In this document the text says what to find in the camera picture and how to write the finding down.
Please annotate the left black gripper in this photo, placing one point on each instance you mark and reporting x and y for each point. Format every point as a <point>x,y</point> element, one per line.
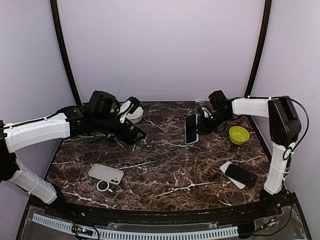
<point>130,139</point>

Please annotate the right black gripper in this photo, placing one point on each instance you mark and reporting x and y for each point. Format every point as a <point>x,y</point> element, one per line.
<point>204,128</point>

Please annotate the light blue phone case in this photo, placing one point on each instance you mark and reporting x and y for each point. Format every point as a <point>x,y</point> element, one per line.
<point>196,130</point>

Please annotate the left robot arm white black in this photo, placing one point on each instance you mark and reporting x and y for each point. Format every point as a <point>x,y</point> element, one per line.
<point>65,123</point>

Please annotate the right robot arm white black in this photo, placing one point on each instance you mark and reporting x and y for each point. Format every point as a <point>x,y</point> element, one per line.
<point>284,129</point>

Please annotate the white phone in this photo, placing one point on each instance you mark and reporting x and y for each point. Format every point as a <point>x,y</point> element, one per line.
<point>234,173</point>

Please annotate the clear white phone case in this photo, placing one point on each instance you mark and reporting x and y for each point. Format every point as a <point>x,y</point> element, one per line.
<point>105,173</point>

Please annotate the black phone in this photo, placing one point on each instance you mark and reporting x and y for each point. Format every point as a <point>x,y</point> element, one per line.
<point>250,178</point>

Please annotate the white scalloped bowl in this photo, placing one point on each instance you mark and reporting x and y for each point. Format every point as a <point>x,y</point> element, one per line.
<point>136,116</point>

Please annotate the green bowl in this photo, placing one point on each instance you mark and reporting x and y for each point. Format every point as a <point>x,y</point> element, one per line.
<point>238,135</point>

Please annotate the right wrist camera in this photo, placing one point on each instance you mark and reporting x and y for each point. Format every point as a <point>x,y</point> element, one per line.
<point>204,112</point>

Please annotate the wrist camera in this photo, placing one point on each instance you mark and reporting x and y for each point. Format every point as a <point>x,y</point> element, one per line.
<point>204,112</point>
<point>128,107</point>

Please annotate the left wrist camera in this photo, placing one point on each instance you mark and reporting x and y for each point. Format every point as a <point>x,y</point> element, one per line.
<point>128,107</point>

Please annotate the white slotted cable duct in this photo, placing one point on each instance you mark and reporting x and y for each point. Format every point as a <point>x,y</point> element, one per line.
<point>96,233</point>

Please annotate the right black frame post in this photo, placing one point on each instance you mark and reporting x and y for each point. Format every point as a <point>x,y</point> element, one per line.
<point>259,48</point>

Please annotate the black frame post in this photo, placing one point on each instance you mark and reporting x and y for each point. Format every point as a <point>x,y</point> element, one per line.
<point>63,51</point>
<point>259,48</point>

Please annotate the left black frame post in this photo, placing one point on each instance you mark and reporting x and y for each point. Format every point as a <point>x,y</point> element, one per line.
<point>63,51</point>

